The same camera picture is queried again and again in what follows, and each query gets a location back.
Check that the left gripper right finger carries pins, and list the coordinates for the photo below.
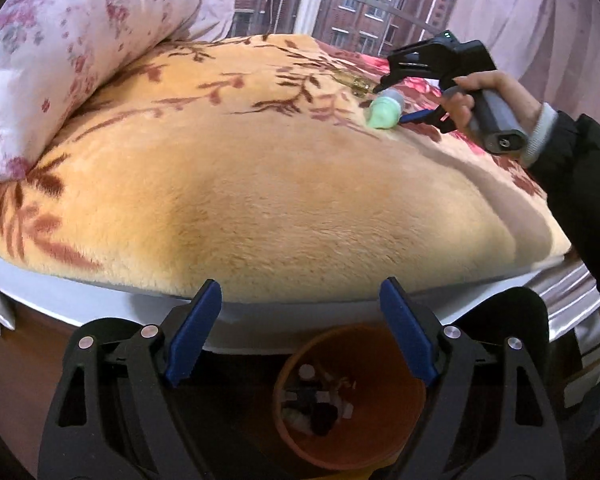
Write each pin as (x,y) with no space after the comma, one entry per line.
(487,414)

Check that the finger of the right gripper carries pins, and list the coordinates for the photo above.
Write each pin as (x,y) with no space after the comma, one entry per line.
(437,118)

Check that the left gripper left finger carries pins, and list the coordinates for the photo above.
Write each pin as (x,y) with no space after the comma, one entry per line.
(113,414)

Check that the light green bottle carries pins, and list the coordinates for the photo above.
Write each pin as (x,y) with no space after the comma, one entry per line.
(386,109)

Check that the right forearm black sleeve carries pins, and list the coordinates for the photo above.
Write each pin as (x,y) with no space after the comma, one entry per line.
(563,156)

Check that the orange trash bin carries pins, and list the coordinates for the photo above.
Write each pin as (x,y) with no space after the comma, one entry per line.
(347,399)

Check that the right hand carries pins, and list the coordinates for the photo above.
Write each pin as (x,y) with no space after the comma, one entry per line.
(460,106)

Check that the right sheer curtain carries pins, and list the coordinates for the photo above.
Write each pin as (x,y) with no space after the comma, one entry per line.
(551,46)

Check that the sheer curtain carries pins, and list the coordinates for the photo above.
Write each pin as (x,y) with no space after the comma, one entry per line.
(206,20)
(551,46)

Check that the silver striped bed sheet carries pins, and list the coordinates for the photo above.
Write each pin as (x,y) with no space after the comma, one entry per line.
(570,294)

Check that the yellow floral plush blanket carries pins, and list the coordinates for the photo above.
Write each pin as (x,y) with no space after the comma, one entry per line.
(249,161)

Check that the left sheer curtain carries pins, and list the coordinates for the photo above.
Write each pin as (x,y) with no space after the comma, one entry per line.
(206,20)

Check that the pink floral pillow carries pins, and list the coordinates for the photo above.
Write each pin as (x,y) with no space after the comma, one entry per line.
(54,54)

